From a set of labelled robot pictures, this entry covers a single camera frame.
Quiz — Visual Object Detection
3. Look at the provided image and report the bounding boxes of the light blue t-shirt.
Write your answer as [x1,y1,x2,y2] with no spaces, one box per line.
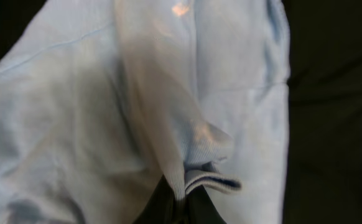
[0,0,290,223]

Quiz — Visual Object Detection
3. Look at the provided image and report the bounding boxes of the black shirt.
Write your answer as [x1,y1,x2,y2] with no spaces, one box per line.
[0,0,362,224]

